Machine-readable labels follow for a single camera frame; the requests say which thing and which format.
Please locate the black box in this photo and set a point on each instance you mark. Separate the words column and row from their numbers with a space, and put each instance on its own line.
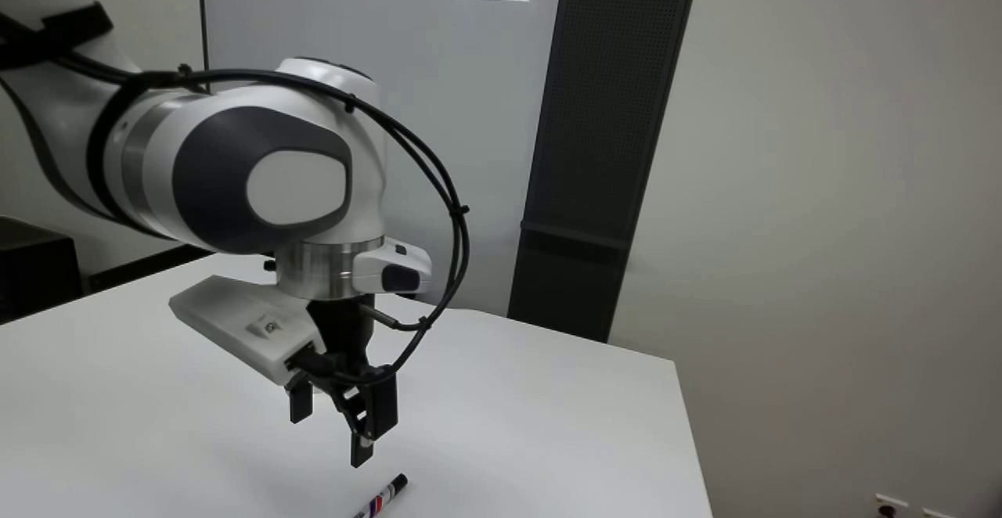
column 35, row 267

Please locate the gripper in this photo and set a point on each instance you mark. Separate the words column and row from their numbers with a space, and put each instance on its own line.
column 340, row 330

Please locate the black perforated panel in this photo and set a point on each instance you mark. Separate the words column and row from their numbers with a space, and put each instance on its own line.
column 603, row 150

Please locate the grey partition panel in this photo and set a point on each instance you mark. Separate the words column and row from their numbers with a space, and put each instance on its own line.
column 462, row 111

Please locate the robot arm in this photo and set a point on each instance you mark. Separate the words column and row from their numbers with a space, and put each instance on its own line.
column 219, row 174

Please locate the marker pen with black cap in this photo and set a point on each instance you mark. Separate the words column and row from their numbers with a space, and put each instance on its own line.
column 385, row 493

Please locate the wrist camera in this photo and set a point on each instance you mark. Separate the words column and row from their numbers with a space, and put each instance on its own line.
column 235, row 322

